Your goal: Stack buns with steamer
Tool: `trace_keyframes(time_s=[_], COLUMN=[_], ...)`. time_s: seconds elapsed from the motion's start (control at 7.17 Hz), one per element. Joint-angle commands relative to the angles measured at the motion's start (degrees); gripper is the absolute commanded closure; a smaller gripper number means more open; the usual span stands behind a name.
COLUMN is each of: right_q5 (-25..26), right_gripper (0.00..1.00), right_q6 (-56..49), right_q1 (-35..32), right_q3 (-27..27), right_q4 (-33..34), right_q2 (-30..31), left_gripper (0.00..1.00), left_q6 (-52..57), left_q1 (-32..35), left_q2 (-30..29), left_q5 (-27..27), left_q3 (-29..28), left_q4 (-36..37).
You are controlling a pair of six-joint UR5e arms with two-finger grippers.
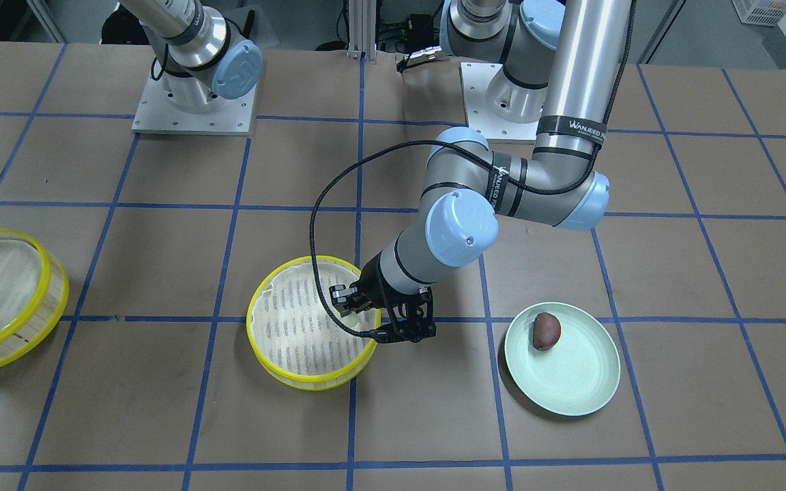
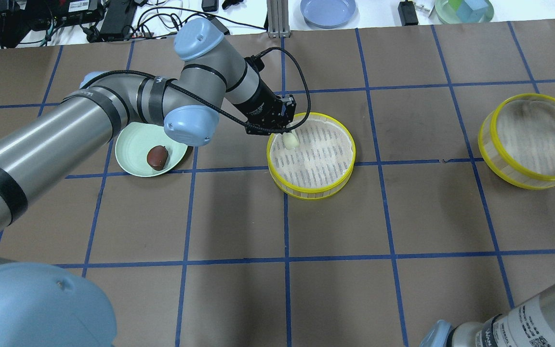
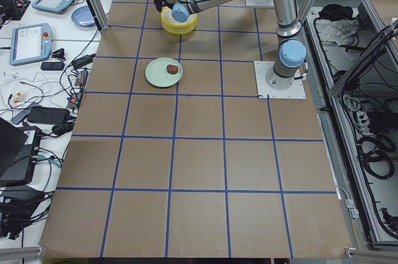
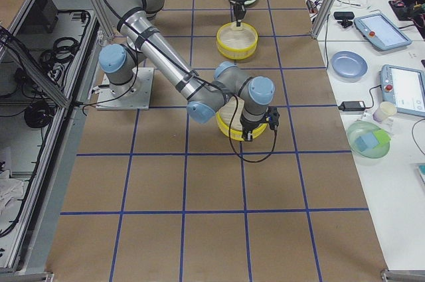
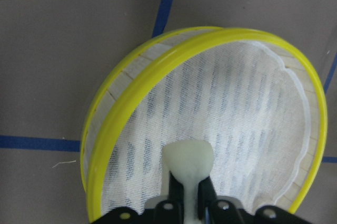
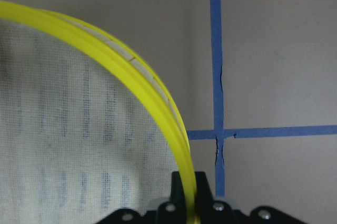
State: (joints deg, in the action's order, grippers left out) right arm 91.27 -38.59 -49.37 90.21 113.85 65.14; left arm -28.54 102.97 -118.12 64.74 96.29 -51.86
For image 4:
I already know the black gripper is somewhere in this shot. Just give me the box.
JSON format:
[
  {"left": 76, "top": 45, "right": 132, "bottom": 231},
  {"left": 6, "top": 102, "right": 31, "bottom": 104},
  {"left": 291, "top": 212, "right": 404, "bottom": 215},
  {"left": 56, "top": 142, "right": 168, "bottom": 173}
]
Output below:
[
  {"left": 232, "top": 0, "right": 247, "bottom": 27},
  {"left": 240, "top": 114, "right": 266, "bottom": 142}
]

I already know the yellow steamer basket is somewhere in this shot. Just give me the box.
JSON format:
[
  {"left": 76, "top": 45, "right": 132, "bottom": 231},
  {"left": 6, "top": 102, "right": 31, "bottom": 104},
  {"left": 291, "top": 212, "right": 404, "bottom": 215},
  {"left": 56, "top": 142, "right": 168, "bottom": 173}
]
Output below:
[
  {"left": 216, "top": 22, "right": 258, "bottom": 60},
  {"left": 215, "top": 98, "right": 268, "bottom": 141}
]

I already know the black power adapter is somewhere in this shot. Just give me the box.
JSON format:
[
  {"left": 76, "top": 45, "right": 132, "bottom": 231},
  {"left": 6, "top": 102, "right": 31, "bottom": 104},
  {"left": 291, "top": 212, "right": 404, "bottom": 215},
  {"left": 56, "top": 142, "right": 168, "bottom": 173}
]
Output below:
[{"left": 338, "top": 101, "right": 372, "bottom": 112}]

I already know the black webcam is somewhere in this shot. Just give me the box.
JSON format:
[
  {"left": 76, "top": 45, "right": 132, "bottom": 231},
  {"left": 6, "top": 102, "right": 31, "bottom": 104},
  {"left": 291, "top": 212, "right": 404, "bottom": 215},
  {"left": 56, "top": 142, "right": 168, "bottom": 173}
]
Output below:
[{"left": 333, "top": 11, "right": 355, "bottom": 29}]

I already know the green bowl with sponges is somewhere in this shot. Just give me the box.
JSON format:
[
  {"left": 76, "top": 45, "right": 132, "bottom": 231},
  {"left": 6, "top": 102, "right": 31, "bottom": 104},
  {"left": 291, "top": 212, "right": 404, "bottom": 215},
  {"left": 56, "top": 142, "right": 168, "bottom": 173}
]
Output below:
[{"left": 346, "top": 121, "right": 391, "bottom": 165}]

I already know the blue plate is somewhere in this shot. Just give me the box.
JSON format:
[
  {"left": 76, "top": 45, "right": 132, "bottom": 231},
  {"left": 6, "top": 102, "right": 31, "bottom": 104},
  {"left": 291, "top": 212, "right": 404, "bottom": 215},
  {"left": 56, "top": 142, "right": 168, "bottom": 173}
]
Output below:
[{"left": 331, "top": 50, "right": 368, "bottom": 83}]

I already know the teach pendant far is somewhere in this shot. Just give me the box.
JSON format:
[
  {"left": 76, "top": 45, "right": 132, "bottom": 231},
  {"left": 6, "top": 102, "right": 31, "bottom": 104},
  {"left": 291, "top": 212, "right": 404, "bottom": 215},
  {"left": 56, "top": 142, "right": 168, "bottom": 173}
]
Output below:
[{"left": 353, "top": 13, "right": 412, "bottom": 51}]

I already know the teach pendant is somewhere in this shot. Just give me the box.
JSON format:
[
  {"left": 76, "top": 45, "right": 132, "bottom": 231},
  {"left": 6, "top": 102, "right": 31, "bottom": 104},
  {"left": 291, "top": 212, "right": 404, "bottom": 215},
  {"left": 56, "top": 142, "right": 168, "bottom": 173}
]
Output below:
[
  {"left": 353, "top": 13, "right": 412, "bottom": 51},
  {"left": 380, "top": 64, "right": 424, "bottom": 117}
]

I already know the paper cup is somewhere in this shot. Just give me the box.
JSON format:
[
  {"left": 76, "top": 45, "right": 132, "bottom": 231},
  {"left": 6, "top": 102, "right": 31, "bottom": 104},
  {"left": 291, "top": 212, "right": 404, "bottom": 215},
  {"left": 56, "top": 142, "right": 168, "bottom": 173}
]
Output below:
[{"left": 373, "top": 101, "right": 397, "bottom": 123}]

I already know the teach pendant near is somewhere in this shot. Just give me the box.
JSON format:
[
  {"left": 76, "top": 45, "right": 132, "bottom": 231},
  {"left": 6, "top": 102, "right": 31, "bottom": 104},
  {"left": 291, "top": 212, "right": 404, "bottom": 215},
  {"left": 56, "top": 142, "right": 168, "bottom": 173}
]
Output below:
[{"left": 380, "top": 64, "right": 424, "bottom": 117}]

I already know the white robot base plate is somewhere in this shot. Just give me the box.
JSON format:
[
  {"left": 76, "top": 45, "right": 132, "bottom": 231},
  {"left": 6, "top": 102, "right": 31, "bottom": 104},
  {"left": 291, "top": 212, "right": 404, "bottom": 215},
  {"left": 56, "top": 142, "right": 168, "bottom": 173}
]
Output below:
[{"left": 96, "top": 67, "right": 154, "bottom": 110}]

